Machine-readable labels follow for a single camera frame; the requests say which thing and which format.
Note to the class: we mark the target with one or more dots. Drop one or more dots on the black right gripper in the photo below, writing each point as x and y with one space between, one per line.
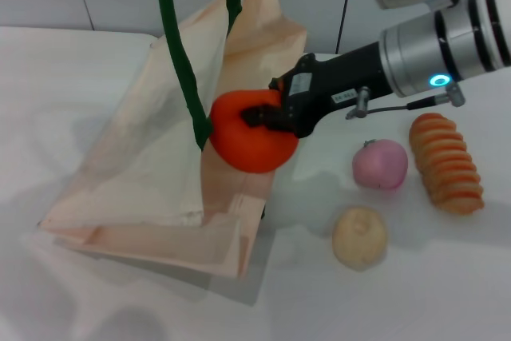
331 81

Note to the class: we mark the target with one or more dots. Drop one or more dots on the orange toy fruit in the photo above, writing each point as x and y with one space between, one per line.
247 149

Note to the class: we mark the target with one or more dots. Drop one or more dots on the pink peach toy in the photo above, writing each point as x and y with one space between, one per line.
379 165

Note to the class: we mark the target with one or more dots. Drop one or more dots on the beige round bun toy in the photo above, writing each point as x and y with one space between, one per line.
359 241

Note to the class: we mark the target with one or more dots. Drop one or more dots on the orange striped bread toy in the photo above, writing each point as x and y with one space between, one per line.
447 161

